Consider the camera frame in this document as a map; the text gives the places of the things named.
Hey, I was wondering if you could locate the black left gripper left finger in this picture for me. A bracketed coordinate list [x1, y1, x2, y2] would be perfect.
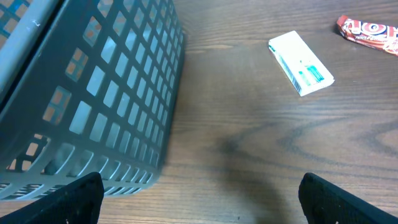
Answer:
[1, 172, 104, 224]

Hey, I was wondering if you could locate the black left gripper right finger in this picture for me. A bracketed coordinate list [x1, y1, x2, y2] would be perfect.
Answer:
[298, 172, 397, 224]

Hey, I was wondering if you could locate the white blue medicine box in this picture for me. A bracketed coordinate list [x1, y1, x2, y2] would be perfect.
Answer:
[268, 30, 335, 96]

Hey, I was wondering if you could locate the red chocolate bar wrapper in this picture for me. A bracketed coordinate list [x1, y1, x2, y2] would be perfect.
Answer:
[336, 15, 397, 56]

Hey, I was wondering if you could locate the dark grey plastic basket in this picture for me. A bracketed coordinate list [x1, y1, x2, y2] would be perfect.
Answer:
[1, 0, 185, 201]

